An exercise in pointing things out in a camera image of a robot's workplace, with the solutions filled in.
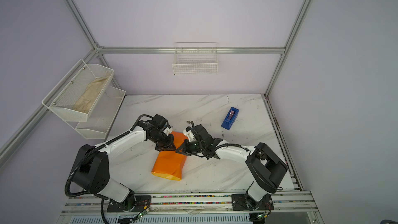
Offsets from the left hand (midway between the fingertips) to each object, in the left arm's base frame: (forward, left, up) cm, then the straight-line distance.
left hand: (174, 150), depth 83 cm
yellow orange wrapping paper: (-7, +2, -2) cm, 7 cm away
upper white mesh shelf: (+17, +50, +24) cm, 58 cm away
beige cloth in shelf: (+17, +43, +23) cm, 51 cm away
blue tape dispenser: (+24, -34, -3) cm, 41 cm away
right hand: (-4, -1, +5) cm, 6 cm away
